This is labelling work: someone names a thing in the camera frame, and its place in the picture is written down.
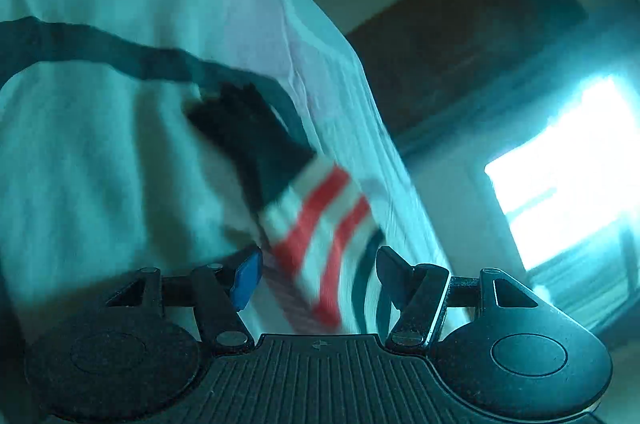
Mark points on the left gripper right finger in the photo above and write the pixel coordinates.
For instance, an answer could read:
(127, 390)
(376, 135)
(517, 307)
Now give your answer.
(419, 293)

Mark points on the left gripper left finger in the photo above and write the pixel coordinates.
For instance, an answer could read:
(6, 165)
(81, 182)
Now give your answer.
(220, 291)

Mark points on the striped white red black sweater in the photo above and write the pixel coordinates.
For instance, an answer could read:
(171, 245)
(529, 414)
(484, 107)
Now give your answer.
(260, 183)

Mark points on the bright window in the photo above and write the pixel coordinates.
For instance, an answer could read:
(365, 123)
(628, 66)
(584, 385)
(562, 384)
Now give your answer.
(575, 178)

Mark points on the dark wooden door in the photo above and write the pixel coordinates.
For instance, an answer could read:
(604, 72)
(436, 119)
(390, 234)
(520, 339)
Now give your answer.
(423, 56)

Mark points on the white patterned bed sheet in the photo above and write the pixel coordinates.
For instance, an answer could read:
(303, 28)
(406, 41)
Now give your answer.
(293, 43)

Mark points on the teal curtain left of window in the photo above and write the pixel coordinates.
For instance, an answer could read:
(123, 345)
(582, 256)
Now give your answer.
(609, 35)

